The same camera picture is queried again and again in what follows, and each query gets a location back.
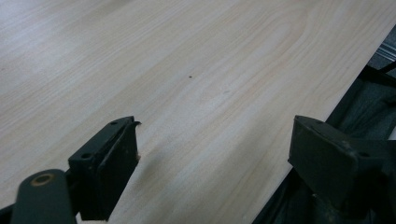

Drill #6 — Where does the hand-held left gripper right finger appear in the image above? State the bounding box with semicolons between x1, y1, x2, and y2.
288;115;396;220

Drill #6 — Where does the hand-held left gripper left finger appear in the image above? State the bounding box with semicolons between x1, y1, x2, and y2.
67;116;142;222

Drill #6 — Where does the dark cloth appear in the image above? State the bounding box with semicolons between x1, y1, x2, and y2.
252;72;396;224

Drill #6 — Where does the metal rail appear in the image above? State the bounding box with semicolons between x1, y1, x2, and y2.
367;25;396;71

